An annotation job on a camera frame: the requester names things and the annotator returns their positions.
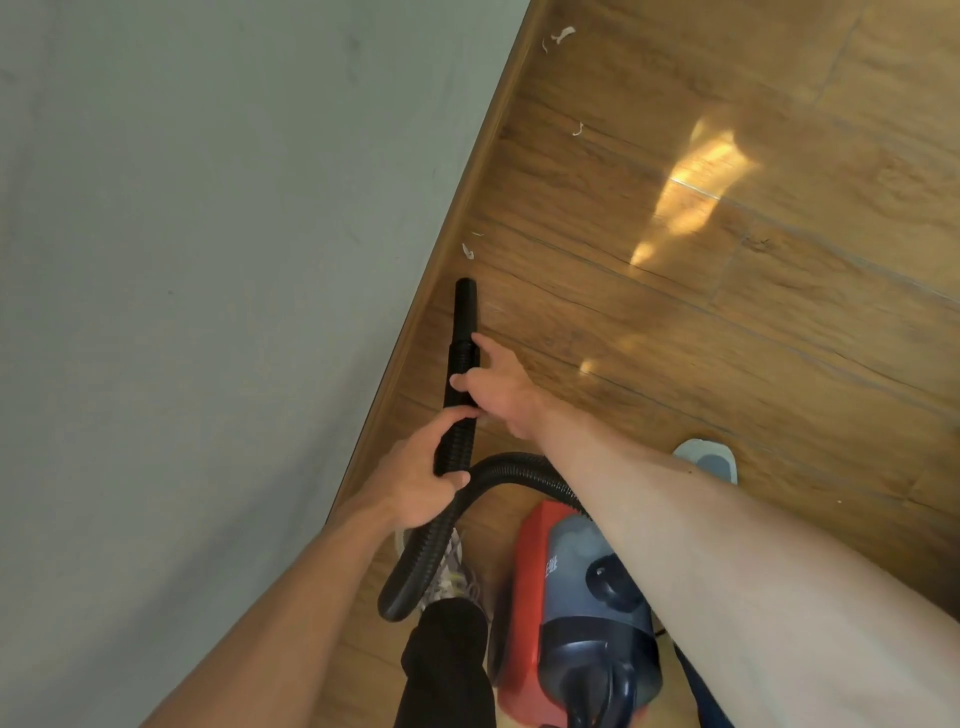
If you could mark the person's left hand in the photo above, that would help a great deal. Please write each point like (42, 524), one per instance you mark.
(405, 487)

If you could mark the person's right forearm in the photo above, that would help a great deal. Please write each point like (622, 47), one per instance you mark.
(750, 570)

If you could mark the person's dark trousers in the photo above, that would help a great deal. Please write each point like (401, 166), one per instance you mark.
(442, 667)

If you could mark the person's left forearm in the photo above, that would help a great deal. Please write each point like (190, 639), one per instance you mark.
(277, 637)

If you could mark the person's left grey shoe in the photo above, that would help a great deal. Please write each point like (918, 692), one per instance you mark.
(454, 570)

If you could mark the person's grey shoe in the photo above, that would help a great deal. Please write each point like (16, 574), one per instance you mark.
(454, 570)
(709, 457)

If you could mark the person's right hand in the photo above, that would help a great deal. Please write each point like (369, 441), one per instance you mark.
(510, 394)

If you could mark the red vacuum cleaner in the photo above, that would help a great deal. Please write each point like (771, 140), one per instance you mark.
(529, 600)

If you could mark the person's right grey shoe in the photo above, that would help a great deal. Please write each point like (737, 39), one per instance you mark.
(709, 457)

